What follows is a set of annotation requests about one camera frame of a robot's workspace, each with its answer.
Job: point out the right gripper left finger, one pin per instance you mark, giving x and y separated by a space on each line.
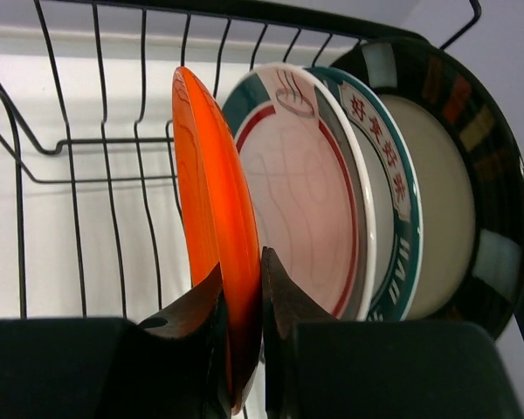
171 365

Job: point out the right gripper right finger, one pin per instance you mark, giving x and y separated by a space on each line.
317 366

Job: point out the orange plate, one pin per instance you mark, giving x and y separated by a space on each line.
219 223

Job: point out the teal rim Hao Wei plate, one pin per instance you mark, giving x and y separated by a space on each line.
393 182

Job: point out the white plate teal red rim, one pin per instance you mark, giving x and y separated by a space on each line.
309 184

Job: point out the black rimmed beige plate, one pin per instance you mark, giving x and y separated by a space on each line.
470 174

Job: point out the black wire dish rack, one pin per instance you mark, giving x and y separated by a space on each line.
90 215

